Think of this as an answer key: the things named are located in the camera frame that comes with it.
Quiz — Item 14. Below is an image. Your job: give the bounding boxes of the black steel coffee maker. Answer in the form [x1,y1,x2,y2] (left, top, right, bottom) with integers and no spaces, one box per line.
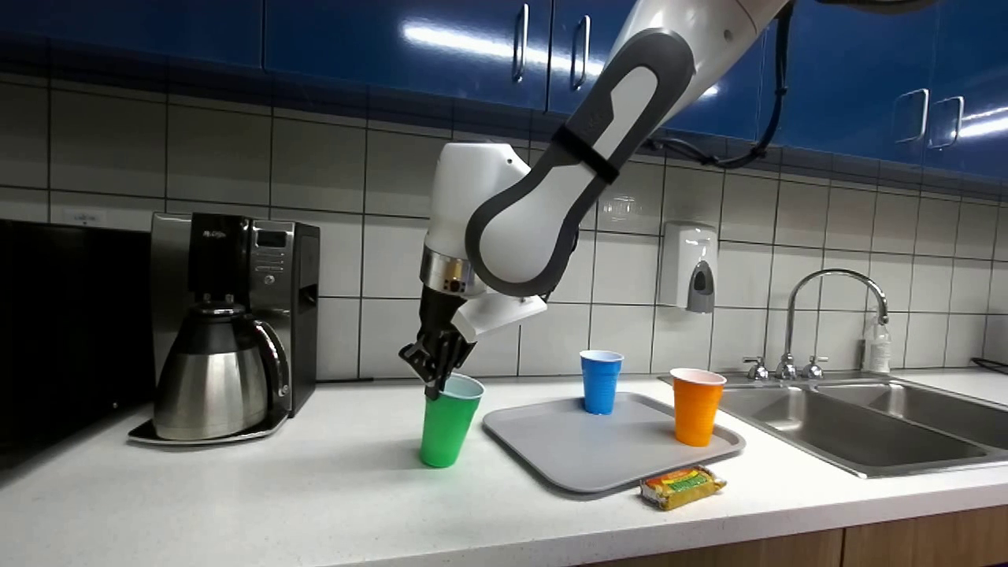
[130,214,321,446]

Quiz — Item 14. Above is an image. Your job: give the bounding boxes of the blue upper cabinets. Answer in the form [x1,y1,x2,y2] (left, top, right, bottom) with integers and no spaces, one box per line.
[0,0,1005,187]

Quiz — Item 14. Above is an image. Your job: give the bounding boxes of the steel coffee carafe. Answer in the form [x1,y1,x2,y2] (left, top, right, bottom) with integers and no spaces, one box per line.
[154,310,285,441]

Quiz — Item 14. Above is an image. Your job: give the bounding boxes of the blue plastic cup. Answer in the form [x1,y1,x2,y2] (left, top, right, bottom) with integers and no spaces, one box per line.
[580,349,622,417]

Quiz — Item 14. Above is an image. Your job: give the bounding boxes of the yellow green sponge pack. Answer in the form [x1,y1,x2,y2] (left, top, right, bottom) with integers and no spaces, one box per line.
[638,466,724,509]

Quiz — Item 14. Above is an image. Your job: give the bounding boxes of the wooden lower cabinets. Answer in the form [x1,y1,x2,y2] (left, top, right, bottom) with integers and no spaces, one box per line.
[592,506,1008,567]

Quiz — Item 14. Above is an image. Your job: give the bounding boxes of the grey plastic tray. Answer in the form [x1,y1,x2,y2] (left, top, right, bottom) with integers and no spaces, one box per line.
[483,394,746,498]

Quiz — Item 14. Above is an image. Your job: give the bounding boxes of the chrome gooseneck faucet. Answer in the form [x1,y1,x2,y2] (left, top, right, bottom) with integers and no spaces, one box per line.
[740,266,892,385]

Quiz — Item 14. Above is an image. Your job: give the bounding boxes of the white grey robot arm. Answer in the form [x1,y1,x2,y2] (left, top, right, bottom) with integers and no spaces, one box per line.
[400,0,793,399]

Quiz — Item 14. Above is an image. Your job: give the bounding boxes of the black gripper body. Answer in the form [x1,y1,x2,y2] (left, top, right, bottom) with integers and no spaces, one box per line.
[402,289,473,367]

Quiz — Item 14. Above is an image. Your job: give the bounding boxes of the black microwave oven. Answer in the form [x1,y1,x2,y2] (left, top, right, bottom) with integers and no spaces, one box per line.
[0,222,154,474]

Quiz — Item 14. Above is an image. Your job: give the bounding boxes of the orange plastic cup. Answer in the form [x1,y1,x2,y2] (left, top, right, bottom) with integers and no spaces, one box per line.
[671,369,726,446]

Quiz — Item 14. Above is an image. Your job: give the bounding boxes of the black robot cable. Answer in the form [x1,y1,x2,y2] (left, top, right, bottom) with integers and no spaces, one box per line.
[641,0,937,170]

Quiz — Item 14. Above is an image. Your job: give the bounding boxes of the clear soap bottle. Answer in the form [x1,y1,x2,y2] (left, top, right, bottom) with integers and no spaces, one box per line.
[862,323,892,372]

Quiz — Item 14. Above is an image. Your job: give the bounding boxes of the green plastic cup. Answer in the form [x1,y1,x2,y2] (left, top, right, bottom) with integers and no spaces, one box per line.
[418,372,486,470]

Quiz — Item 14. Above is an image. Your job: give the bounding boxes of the white wall soap dispenser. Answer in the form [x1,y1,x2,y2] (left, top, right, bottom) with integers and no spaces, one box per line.
[657,223,718,312]

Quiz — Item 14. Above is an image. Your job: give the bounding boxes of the stainless steel double sink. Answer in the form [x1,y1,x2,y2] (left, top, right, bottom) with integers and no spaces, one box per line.
[720,378,1008,479]

